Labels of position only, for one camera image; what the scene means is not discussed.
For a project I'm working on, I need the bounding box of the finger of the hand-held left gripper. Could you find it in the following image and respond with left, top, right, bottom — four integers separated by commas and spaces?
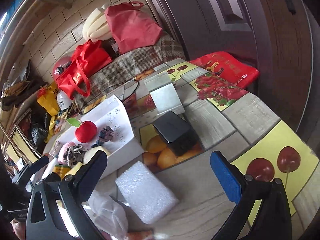
30, 171, 63, 188
12, 155, 50, 183

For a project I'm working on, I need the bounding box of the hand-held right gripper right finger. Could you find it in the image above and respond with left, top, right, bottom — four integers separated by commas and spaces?
210, 151, 293, 240

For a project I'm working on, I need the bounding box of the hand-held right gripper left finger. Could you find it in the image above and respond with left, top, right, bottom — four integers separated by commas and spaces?
25, 150, 108, 240

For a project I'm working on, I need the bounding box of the white cardboard box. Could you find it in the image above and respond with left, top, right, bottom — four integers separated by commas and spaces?
42, 94, 145, 180

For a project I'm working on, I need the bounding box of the clear plastic bag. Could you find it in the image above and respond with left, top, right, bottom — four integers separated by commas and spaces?
81, 190, 129, 240

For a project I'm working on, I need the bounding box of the white foam block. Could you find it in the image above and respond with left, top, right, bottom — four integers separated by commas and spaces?
115, 161, 180, 224

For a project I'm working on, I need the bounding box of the yellow sponge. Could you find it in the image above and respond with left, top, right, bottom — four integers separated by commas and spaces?
65, 162, 84, 180

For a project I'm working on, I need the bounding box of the cream sponge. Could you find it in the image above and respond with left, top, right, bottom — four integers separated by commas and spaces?
84, 146, 112, 164

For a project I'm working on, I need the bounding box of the zebra print scrunchie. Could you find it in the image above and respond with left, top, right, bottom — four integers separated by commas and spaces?
65, 144, 89, 168

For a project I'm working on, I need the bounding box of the black plastic bag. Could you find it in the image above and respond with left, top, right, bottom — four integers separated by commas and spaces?
30, 112, 50, 150

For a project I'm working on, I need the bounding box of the knitted multicolour scrunchie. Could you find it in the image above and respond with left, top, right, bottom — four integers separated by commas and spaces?
96, 126, 118, 145

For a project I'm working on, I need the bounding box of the red plush apple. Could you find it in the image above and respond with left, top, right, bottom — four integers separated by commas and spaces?
66, 118, 97, 143

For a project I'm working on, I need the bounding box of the fruit print tablecloth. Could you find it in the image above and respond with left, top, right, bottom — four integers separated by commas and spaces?
42, 57, 315, 240

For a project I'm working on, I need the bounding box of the yellow bag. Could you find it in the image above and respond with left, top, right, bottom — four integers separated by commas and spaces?
37, 84, 60, 115

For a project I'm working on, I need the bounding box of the dark grey charger block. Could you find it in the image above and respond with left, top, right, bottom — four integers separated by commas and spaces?
152, 111, 199, 157

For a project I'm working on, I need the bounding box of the white helmet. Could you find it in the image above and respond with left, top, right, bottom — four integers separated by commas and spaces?
56, 91, 74, 110

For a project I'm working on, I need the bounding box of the silver metal stand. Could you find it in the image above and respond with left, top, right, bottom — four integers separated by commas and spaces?
144, 71, 186, 117

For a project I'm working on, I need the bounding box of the pink helmet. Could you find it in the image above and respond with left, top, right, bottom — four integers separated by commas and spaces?
52, 56, 75, 80

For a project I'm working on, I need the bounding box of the red tote bag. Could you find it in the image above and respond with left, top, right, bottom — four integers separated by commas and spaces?
55, 40, 113, 99

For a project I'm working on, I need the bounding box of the red printed plastic bag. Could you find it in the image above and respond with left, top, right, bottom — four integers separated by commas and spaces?
189, 51, 260, 89

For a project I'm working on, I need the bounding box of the plaid sofa cover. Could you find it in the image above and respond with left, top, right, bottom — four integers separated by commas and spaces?
72, 34, 187, 113

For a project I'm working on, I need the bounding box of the dark bottle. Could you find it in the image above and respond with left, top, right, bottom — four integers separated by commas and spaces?
107, 37, 120, 58

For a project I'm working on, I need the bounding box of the cream folded foam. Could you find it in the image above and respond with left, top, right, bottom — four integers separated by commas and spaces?
82, 2, 112, 43

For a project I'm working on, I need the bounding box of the red non-woven bag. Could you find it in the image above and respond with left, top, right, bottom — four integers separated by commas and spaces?
104, 1, 163, 55

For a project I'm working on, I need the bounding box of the brown door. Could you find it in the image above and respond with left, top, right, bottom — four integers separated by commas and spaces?
135, 0, 315, 135

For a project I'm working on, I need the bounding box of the black cable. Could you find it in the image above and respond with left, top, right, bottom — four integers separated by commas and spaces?
80, 79, 140, 113

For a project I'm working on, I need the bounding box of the black door handle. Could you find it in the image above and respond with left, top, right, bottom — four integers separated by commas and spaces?
285, 0, 297, 14

